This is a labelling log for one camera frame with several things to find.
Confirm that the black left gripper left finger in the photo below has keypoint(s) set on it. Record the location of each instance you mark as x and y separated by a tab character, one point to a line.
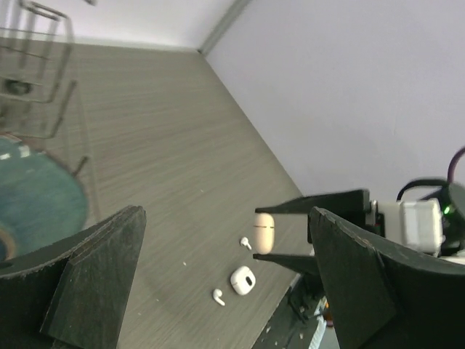
73	293

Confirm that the teal ceramic plate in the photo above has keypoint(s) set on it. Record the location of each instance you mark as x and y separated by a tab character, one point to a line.
41	201

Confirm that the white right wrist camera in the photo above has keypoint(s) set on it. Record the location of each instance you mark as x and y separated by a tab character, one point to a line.
414	224

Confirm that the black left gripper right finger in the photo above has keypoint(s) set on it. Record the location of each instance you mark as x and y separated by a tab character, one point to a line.
384	295

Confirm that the white earbud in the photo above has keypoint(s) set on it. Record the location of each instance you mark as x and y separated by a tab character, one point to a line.
217	296
245	242

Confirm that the white earbud charging case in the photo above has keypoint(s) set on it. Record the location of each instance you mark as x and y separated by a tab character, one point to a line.
243	280

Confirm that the grey wire dish rack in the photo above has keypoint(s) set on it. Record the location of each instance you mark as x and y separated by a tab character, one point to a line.
37	78

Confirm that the beige earbud charging case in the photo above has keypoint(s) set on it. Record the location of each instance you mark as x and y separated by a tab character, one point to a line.
264	233

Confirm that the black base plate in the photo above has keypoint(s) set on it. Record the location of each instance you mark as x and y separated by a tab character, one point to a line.
296	321

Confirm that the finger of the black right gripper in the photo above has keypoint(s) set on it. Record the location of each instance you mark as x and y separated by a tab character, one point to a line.
339	203
303	264

